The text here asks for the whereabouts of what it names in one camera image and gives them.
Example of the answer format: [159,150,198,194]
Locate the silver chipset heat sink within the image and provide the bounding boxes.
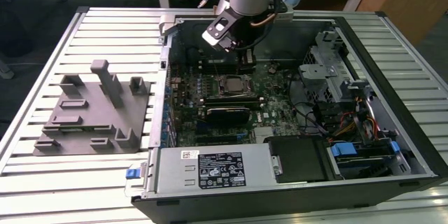
[255,126,275,138]

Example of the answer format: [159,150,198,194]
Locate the blue case latch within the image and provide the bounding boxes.
[124,162,148,183]

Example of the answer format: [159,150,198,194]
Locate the silver CPU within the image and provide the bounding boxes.
[224,77,247,93]

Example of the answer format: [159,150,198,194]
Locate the blue disk carrier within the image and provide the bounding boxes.
[328,142,360,161]

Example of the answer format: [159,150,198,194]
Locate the black open PC case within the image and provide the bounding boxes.
[124,11,448,224]

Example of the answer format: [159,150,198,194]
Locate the coloured power wire bundle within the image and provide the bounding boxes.
[328,111,382,141]

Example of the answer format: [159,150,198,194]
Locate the black expansion slot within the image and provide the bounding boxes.
[195,135,247,144]

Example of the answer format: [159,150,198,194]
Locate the grey case release latch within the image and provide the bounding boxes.
[158,14,184,37]

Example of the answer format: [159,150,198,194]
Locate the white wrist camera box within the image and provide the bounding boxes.
[202,15,243,53]

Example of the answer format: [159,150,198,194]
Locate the black plastic shroud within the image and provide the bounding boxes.
[268,136,340,184]

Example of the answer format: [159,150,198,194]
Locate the green motherboard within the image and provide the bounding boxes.
[163,60,326,149]

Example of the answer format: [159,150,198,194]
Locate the silver power supply unit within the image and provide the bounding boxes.
[142,146,284,198]

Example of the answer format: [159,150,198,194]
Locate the black cable with brass plug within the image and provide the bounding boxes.
[248,0,287,28]

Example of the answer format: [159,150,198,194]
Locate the black expansion card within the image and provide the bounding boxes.
[204,107,251,125]

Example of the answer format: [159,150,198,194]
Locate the metal socket cover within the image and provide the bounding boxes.
[219,74,254,96]

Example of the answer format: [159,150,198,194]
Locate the black camera cable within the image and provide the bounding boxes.
[232,11,282,51]

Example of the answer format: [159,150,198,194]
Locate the silver metal drive cage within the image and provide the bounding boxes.
[298,31,372,104]

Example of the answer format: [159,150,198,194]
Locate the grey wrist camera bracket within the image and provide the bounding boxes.
[278,7,296,22]

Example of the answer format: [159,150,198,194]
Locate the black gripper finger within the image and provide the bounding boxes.
[238,49,259,76]

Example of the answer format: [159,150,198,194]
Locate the wooden cabinet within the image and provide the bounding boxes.
[359,0,448,46]

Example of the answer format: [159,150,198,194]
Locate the black wire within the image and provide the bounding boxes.
[292,98,328,137]

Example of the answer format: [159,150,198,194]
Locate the CPU socket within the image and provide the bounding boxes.
[218,74,255,97]

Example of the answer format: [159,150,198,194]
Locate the grey parts rack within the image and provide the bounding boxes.
[32,60,158,156]

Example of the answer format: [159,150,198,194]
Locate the grey stand foot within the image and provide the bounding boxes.
[0,60,16,79]

